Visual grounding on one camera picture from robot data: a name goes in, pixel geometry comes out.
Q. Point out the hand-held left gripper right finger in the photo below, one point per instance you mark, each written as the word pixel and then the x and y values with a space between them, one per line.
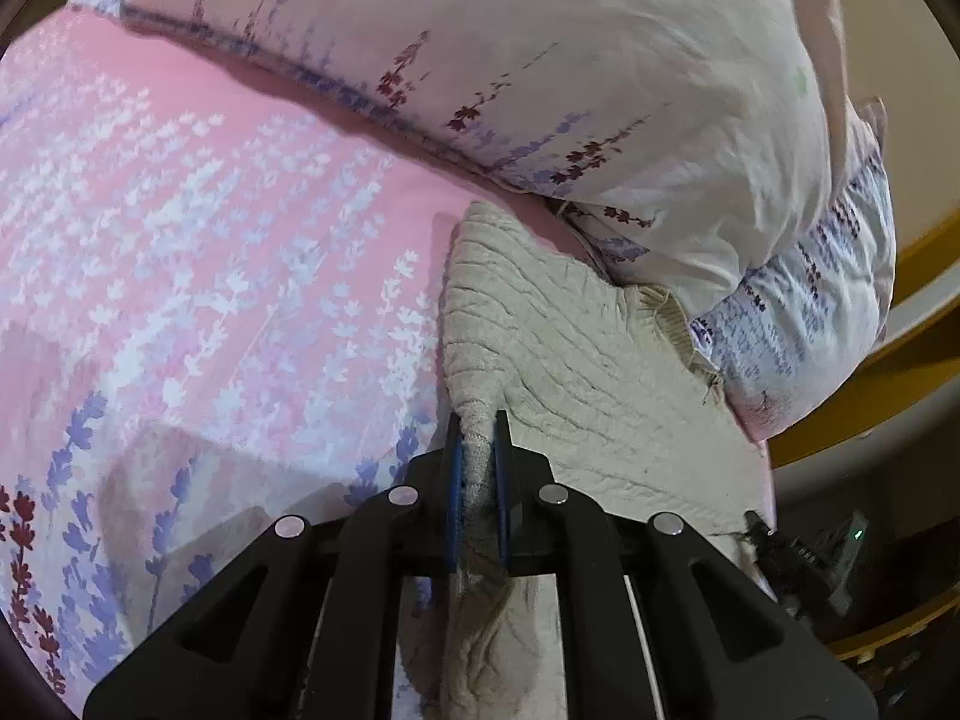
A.
pixel 501 499

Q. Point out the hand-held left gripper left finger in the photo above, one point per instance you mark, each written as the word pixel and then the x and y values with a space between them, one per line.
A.
pixel 453 495

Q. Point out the cream knit sweater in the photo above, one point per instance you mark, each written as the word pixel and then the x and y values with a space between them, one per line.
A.
pixel 570 360

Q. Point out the white purple floral pillow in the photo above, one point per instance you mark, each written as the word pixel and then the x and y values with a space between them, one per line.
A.
pixel 810 315

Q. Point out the pink floral bed sheet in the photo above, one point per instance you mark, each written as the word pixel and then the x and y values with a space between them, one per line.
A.
pixel 187 240

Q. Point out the upper floral white pillow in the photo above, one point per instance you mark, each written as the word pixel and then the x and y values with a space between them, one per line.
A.
pixel 540 52

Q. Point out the yellow wooden bed frame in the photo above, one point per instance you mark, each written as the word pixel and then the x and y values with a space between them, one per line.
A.
pixel 885 390

